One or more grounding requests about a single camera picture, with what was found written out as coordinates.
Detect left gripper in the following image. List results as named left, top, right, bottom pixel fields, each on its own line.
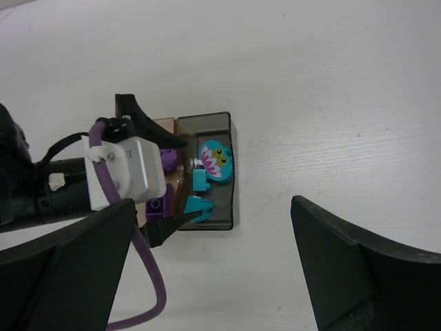
left=30, top=117, right=204, bottom=248

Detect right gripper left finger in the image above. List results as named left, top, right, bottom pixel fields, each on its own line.
left=1, top=199, right=136, bottom=330

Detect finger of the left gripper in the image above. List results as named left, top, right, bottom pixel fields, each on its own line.
left=115, top=94, right=187, bottom=149

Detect teal oval frog lego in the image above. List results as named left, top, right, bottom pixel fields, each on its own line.
left=198, top=140, right=234, bottom=183

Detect purple lego brick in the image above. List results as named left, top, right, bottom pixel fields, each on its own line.
left=145, top=183, right=176, bottom=221

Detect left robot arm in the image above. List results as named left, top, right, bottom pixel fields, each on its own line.
left=1, top=94, right=187, bottom=232

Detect teal square lego brick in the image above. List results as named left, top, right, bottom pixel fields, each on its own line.
left=192, top=168, right=212, bottom=192

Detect grey transparent container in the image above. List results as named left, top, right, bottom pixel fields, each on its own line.
left=176, top=112, right=240, bottom=232

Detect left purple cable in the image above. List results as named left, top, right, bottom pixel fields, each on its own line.
left=88, top=119, right=167, bottom=328

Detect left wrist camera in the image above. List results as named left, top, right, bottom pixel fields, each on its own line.
left=81, top=135, right=167, bottom=211

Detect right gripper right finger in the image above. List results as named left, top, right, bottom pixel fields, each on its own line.
left=291, top=196, right=440, bottom=330

